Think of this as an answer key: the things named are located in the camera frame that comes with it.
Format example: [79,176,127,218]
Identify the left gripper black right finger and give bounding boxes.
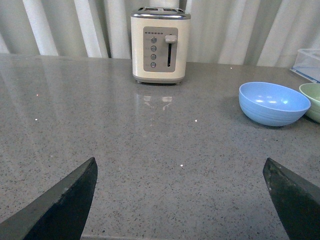
[263,157,320,240]

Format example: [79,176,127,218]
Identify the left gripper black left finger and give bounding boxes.
[0,157,98,240]

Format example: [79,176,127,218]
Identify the green plastic bowl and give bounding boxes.
[299,83,320,123]

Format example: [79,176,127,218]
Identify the blue plastic bowl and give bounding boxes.
[238,82,311,127]

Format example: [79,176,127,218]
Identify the clear plastic food container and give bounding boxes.
[290,48,320,84]

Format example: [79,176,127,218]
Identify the white pleated curtain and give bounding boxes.
[0,0,320,67]

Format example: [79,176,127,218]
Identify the cream two-slot toaster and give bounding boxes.
[130,6,191,85]

